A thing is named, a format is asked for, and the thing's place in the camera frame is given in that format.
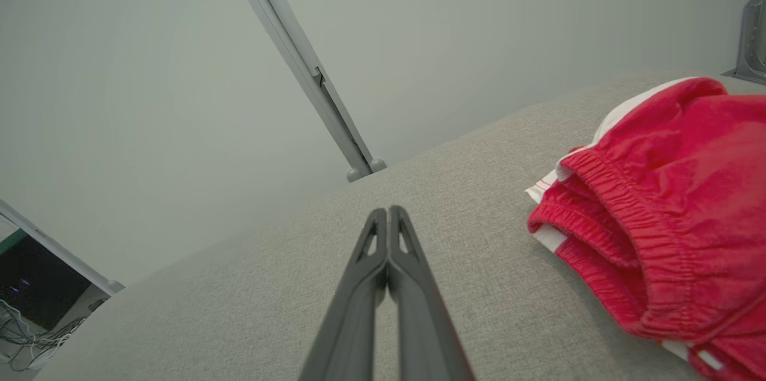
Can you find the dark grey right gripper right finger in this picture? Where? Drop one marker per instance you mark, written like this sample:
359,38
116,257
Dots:
425,333

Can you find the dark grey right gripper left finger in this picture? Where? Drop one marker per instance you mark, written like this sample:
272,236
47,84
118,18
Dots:
353,321

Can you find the red shorts with white stripe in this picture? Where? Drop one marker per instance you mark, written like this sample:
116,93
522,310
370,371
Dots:
688,189

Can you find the white partition panel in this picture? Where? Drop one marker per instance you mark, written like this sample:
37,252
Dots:
119,100
508,28

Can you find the black computer tower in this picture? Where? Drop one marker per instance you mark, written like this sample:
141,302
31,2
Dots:
36,285

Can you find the grey metal partition brace leg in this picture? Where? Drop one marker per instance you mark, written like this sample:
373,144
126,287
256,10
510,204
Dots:
753,40

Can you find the grey partition joint post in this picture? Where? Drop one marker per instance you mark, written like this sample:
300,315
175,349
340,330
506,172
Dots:
299,58

